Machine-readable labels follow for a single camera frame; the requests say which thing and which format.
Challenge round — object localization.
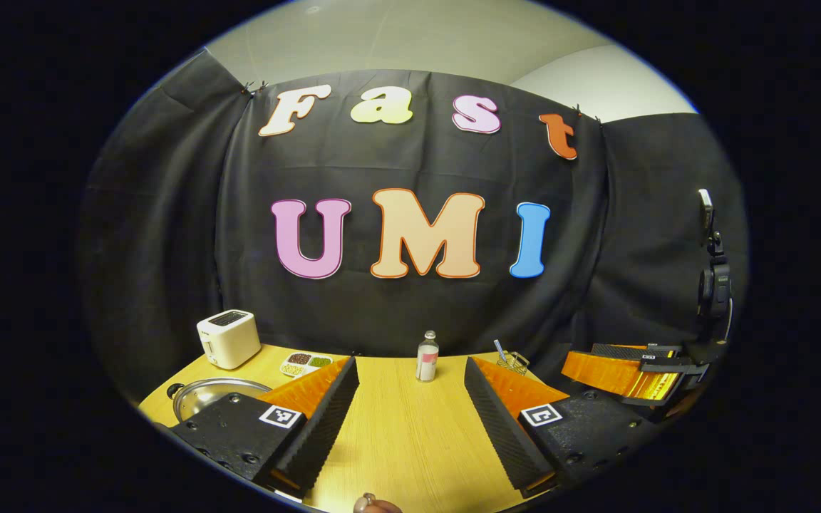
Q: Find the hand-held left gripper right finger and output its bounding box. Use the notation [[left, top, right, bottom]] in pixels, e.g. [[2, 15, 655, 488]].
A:
[[464, 356, 657, 498]]

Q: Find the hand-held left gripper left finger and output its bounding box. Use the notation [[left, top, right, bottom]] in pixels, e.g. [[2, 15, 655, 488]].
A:
[[170, 356, 360, 499]]

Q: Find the stainless steel pot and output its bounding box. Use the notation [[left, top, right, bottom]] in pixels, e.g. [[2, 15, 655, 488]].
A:
[[166, 378, 274, 423]]

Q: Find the white divided bean dish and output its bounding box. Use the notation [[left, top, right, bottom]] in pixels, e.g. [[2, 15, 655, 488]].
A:
[[280, 351, 334, 378]]

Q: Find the clear bottle with pink label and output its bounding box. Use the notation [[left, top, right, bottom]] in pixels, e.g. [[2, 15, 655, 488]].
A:
[[415, 330, 440, 383]]

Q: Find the white toaster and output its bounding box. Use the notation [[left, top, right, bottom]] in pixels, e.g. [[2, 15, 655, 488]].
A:
[[196, 309, 262, 370]]

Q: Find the metal wire utensil holder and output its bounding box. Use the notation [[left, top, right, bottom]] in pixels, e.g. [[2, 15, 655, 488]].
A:
[[497, 351, 531, 376]]

